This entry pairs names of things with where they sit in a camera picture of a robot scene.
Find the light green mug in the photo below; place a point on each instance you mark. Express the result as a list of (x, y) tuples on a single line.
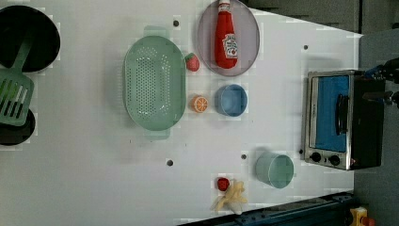
[(273, 169)]

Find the toy orange half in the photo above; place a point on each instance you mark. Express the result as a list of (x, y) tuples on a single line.
[(199, 104)]

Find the blue bowl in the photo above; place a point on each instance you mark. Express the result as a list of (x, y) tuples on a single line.
[(231, 100)]

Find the toy strawberry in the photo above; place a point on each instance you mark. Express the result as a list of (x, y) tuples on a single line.
[(192, 62)]

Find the green perforated colander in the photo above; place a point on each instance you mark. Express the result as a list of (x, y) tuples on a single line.
[(154, 91)]

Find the small red toy fruit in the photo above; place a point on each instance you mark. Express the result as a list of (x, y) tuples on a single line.
[(223, 183)]

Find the red ketchup bottle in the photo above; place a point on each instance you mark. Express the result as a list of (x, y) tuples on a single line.
[(226, 47)]

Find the toy peeled banana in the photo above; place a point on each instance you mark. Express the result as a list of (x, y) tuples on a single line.
[(233, 199)]

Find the grey round plate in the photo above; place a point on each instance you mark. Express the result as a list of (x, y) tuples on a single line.
[(247, 37)]

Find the silver toaster oven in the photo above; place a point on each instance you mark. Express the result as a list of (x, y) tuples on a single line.
[(344, 121)]

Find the green slotted spatula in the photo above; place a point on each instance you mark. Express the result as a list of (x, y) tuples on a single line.
[(16, 89)]

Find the small black pot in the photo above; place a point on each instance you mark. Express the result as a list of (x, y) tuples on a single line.
[(11, 135)]

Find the yellow red emergency button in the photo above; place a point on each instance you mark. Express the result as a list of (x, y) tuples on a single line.
[(360, 217)]

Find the large black pot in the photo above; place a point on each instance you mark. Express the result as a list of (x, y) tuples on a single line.
[(15, 21)]

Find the blue metal frame rail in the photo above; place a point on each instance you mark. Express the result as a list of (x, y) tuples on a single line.
[(329, 210)]

